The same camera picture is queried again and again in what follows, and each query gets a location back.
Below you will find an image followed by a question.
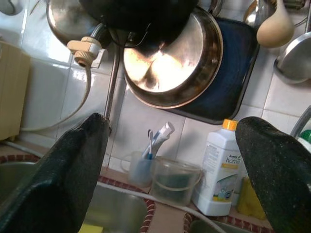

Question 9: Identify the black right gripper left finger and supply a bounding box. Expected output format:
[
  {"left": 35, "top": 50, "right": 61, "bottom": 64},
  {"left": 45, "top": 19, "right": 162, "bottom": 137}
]
[{"left": 0, "top": 112, "right": 110, "bottom": 233}]

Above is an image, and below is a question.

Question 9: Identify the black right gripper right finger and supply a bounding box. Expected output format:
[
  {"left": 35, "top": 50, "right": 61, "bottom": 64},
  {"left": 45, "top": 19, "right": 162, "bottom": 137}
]
[{"left": 235, "top": 116, "right": 311, "bottom": 233}]

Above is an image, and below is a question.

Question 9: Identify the steel kitchen faucet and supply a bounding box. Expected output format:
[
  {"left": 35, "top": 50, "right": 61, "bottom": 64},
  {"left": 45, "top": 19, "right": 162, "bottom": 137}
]
[{"left": 290, "top": 105, "right": 311, "bottom": 140}]

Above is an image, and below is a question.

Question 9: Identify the plain yellow sponge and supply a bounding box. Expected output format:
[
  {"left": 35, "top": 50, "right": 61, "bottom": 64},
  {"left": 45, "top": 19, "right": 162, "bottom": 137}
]
[{"left": 237, "top": 177, "right": 268, "bottom": 220}]

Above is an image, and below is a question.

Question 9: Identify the white bottle green cap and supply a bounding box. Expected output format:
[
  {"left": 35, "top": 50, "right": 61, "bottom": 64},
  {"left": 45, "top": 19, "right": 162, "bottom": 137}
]
[{"left": 297, "top": 130, "right": 311, "bottom": 151}]

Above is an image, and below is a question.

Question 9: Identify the yellow sponge dark scourer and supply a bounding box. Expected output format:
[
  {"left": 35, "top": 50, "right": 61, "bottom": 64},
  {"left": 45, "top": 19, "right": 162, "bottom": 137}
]
[{"left": 77, "top": 223, "right": 104, "bottom": 233}]

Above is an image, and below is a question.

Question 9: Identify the white detergent bottle yellow cap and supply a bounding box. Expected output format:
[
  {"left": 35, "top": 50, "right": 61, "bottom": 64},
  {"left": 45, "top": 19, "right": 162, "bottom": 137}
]
[{"left": 193, "top": 118, "right": 246, "bottom": 216}]

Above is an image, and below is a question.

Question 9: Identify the steel sink basin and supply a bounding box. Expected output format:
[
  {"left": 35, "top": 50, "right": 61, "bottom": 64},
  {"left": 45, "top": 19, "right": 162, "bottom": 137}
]
[
  {"left": 189, "top": 219, "right": 258, "bottom": 233},
  {"left": 0, "top": 161, "right": 149, "bottom": 233}
]

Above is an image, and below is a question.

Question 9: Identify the clear toothbrush cup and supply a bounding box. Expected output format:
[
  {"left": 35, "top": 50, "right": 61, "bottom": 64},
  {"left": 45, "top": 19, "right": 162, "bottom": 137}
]
[{"left": 121, "top": 151, "right": 155, "bottom": 187}]

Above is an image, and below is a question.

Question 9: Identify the beige water ioniser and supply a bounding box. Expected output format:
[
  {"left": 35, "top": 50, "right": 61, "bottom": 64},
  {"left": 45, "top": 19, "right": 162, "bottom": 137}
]
[{"left": 0, "top": 40, "right": 31, "bottom": 141}]

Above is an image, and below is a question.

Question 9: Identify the dark blue tray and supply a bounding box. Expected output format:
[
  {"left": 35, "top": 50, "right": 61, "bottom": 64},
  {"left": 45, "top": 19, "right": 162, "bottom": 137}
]
[{"left": 167, "top": 17, "right": 259, "bottom": 126}]

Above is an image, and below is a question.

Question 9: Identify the steel hanging ladle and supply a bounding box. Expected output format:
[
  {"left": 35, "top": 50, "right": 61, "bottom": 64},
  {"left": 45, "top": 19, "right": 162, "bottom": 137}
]
[{"left": 274, "top": 31, "right": 311, "bottom": 84}]

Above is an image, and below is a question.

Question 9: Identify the blue white toothbrush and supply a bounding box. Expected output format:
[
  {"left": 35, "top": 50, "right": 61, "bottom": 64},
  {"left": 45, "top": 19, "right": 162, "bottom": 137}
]
[{"left": 142, "top": 121, "right": 175, "bottom": 160}]

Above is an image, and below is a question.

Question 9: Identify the beige hanging ladle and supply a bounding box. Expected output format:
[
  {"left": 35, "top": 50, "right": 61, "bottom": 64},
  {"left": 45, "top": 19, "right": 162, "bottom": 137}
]
[{"left": 256, "top": 0, "right": 294, "bottom": 48}]

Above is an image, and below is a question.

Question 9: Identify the large steel hanging pan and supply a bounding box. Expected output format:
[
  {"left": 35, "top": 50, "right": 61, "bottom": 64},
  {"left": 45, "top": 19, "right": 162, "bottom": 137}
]
[{"left": 122, "top": 7, "right": 224, "bottom": 110}]

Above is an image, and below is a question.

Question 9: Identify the small steel hanging pot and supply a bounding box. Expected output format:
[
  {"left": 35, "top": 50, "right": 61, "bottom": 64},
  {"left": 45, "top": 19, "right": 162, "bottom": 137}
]
[{"left": 46, "top": 0, "right": 103, "bottom": 47}]

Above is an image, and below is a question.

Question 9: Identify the black hanging pot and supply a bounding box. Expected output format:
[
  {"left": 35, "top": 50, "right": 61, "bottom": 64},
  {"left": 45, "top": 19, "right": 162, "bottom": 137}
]
[{"left": 79, "top": 0, "right": 199, "bottom": 51}]

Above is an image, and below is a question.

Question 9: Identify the beige water hose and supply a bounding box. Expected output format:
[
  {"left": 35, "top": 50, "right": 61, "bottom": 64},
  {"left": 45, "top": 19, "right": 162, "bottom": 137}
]
[{"left": 21, "top": 65, "right": 92, "bottom": 132}]

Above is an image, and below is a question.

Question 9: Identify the beige wall tap steel spout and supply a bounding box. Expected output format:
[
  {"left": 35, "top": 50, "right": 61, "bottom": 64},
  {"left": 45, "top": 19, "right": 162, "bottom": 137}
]
[{"left": 67, "top": 23, "right": 122, "bottom": 133}]

